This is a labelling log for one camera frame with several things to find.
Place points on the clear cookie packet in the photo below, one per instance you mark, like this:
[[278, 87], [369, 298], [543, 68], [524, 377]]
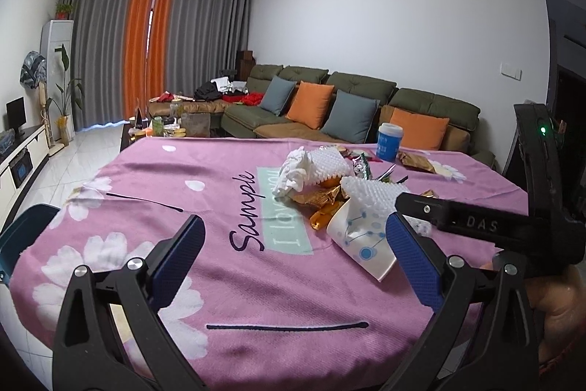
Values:
[[342, 151]]

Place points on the large orange cushion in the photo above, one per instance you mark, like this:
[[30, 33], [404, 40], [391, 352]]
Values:
[[419, 127]]

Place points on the blue chair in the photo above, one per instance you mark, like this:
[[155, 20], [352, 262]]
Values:
[[23, 230]]

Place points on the pink floral tablecloth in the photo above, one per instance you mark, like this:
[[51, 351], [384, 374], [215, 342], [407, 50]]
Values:
[[160, 171]]

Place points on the brown snack bag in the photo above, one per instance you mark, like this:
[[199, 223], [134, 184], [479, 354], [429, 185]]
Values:
[[197, 125]]

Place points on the floor fan with cloth cover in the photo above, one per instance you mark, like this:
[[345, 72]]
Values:
[[32, 70]]

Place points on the person's right hand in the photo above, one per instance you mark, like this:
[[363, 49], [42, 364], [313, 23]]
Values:
[[561, 308]]

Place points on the pile of dark clothes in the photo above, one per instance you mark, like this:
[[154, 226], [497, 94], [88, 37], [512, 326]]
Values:
[[210, 90]]

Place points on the white wall switch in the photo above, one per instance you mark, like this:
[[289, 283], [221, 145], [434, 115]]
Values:
[[510, 70]]

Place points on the small potted plant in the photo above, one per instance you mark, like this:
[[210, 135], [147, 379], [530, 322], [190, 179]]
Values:
[[64, 10]]

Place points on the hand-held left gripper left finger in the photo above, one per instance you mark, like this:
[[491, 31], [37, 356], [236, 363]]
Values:
[[183, 253]]

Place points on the gold foil wrapper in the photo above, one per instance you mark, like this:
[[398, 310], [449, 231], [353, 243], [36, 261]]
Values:
[[322, 218]]

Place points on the tall leafy floor plant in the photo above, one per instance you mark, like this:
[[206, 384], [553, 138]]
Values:
[[67, 127]]

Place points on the white tv cabinet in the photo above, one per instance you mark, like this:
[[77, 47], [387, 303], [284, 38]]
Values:
[[23, 153]]

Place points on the white standing air conditioner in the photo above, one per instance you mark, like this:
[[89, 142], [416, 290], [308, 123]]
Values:
[[57, 47]]

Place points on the brown wooden cabinet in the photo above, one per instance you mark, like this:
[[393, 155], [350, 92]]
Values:
[[245, 61]]

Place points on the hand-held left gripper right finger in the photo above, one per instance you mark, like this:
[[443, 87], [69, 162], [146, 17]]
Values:
[[412, 258]]

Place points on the orange fruit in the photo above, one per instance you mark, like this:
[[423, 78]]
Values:
[[329, 181]]

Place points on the small orange cushion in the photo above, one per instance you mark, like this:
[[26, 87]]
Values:
[[310, 104]]

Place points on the crushed white paper cup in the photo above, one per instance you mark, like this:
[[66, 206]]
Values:
[[361, 253]]

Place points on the small gold wrapper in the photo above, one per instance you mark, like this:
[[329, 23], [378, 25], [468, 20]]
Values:
[[428, 193]]

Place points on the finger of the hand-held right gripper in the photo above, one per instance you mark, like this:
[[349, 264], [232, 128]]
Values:
[[425, 210]]

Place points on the crumpled white tissue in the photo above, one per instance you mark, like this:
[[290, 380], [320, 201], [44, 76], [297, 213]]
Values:
[[293, 171]]

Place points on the green and brown sofa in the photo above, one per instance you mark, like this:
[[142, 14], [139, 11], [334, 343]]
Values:
[[361, 86]]

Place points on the grey curtain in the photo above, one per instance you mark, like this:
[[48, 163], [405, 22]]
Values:
[[206, 38], [98, 56]]

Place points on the black monitor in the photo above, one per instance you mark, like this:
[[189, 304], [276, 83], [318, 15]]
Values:
[[16, 114]]

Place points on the orange curtain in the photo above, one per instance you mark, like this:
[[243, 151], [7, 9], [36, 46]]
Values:
[[160, 47], [135, 52]]

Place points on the large grey cushion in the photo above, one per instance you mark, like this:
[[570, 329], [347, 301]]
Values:
[[352, 116]]

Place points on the dark wooden door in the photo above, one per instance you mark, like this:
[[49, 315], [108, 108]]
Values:
[[567, 43]]

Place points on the blue cup with white lid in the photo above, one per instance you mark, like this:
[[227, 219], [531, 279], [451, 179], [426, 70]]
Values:
[[388, 141]]

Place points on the green snack wrapper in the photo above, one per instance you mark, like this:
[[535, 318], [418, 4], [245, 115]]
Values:
[[361, 165]]

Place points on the dark coffee table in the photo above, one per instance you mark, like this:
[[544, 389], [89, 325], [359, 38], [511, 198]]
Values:
[[126, 137]]

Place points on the red clothes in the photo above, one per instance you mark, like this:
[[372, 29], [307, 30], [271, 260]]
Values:
[[249, 99]]

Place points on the gold snack wrapper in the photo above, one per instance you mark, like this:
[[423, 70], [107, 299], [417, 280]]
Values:
[[316, 196]]

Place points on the gold snack packet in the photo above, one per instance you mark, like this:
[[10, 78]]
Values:
[[414, 162]]

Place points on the small grey cushion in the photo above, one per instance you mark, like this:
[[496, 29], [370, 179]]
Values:
[[278, 94]]

